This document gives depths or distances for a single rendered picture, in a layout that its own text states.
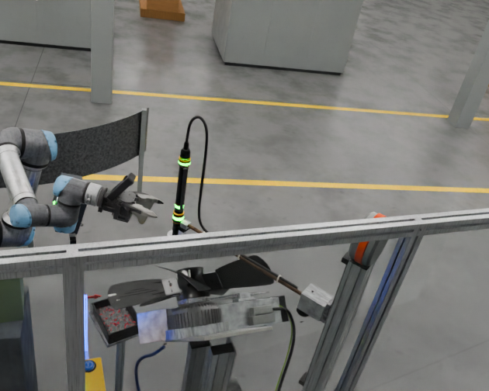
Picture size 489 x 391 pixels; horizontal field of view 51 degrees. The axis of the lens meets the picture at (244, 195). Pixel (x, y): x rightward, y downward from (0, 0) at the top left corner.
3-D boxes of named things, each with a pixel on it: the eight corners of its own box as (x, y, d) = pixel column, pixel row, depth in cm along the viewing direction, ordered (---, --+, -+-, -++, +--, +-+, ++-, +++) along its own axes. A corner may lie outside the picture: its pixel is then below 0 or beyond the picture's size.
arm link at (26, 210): (-16, 118, 188) (20, 211, 161) (15, 121, 195) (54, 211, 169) (-23, 143, 193) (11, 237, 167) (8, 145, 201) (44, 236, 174)
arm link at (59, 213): (39, 225, 178) (44, 196, 175) (70, 224, 186) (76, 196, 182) (47, 236, 173) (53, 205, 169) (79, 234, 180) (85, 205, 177)
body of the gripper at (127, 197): (135, 212, 183) (102, 202, 182) (139, 192, 179) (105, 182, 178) (129, 223, 177) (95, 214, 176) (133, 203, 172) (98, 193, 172)
